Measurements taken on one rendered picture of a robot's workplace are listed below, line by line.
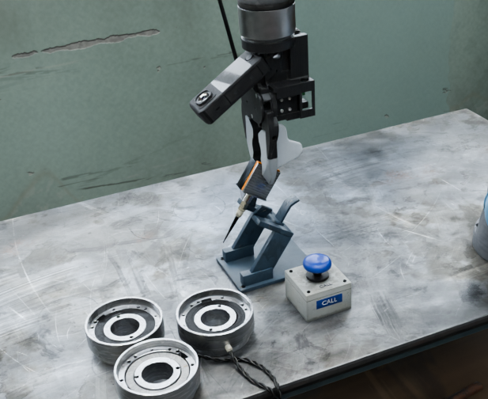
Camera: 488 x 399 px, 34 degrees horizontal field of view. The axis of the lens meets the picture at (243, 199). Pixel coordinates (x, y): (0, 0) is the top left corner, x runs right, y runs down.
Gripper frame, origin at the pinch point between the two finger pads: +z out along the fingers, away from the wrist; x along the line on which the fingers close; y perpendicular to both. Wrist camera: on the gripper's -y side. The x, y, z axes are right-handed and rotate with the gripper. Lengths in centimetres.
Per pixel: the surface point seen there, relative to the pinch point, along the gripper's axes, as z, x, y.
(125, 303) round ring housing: 13.1, -3.4, -23.2
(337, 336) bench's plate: 16.3, -19.7, 1.5
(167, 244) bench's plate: 16.3, 13.6, -11.8
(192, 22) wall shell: 22, 149, 40
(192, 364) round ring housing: 13.6, -19.2, -18.9
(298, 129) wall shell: 69, 148, 77
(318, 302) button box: 13.4, -15.4, 1.0
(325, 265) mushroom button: 9.1, -13.5, 3.1
